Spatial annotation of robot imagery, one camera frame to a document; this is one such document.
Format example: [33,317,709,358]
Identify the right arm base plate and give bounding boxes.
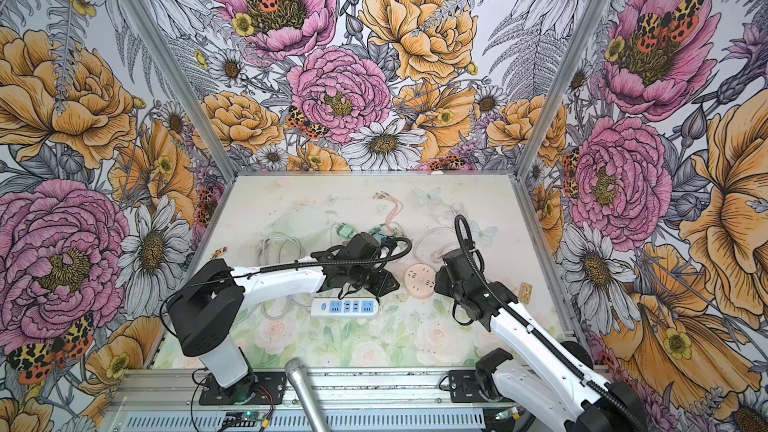
[447,369,509,403]

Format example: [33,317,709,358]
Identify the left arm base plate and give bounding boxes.
[199,371,287,406]

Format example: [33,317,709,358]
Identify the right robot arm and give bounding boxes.
[435,249,649,431]

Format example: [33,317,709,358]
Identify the lilac USB cable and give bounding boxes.
[413,185,499,247]

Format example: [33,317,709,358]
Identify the silver microphone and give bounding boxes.
[284,357,331,432]

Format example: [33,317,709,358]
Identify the small green circuit board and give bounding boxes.
[220,410,272,431]

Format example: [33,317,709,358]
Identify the yellow square sticker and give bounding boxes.
[517,282,533,305]

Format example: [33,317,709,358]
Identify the pink round socket cable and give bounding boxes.
[410,224,463,265]

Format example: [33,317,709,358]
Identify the pink multi-head USB cable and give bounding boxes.
[371,190,409,241]

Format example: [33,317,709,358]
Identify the aluminium front rail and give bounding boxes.
[101,367,545,431]

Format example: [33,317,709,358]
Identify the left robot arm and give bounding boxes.
[160,232,413,389]

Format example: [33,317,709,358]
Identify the white blue power strip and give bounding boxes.
[310,298,379,319]

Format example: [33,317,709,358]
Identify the pink round power socket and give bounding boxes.
[403,263,436,300]

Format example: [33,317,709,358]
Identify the green USB charger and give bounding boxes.
[336,223,357,240]

